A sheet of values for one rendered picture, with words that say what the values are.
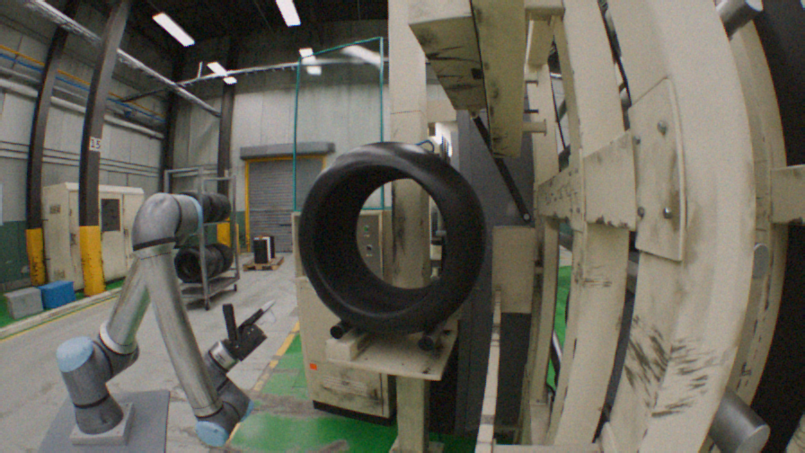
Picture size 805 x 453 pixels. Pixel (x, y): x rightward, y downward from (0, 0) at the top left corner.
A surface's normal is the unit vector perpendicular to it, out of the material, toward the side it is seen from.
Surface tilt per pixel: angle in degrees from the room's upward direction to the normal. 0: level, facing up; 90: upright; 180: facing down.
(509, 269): 90
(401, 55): 90
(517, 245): 90
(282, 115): 90
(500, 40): 162
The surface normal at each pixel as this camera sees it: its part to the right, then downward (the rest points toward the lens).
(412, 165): -0.22, -0.11
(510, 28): -0.07, 0.97
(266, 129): 0.08, 0.05
